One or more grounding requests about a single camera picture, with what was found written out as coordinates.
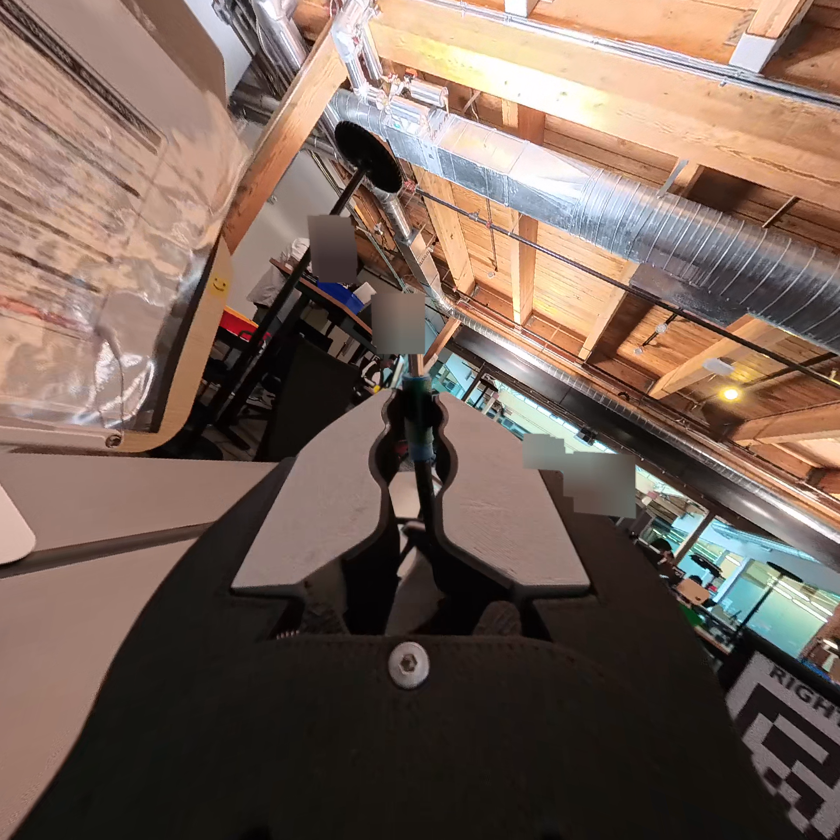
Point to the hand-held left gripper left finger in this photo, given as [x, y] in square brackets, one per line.
[315, 518]

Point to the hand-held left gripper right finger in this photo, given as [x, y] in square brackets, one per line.
[518, 518]

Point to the wooden desk divider panel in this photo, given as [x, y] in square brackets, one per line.
[197, 367]

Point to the blue plastic bin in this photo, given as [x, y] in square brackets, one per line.
[338, 295]

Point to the round ceiling lamp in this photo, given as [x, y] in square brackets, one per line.
[730, 394]

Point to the yellow smiley sticker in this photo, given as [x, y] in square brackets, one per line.
[220, 285]

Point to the black disc-topped stand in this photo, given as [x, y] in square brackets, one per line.
[367, 157]

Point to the printed instruction sheet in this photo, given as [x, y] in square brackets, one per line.
[65, 197]

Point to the silver insulated pipes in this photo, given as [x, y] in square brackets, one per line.
[358, 59]

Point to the small silver spiral duct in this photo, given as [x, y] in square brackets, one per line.
[410, 243]

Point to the large silver ventilation duct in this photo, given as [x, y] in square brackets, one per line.
[689, 243]

